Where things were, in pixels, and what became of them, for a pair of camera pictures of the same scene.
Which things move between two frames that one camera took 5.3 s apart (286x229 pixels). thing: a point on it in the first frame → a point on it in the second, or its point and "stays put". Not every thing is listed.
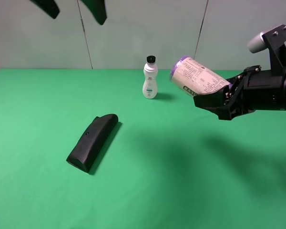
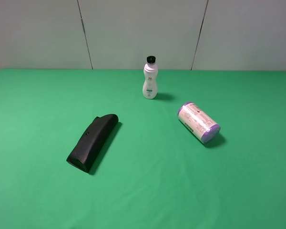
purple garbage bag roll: (193, 77) → (198, 122)
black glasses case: (92, 141) stays put
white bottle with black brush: (150, 88) stays put
